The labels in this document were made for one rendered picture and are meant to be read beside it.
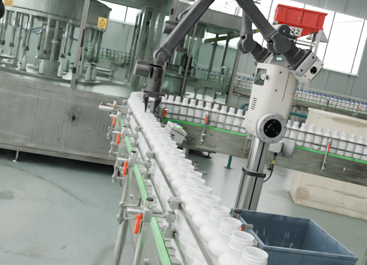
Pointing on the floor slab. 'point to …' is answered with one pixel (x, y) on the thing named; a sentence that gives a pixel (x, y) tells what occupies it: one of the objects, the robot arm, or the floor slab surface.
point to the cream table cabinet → (322, 193)
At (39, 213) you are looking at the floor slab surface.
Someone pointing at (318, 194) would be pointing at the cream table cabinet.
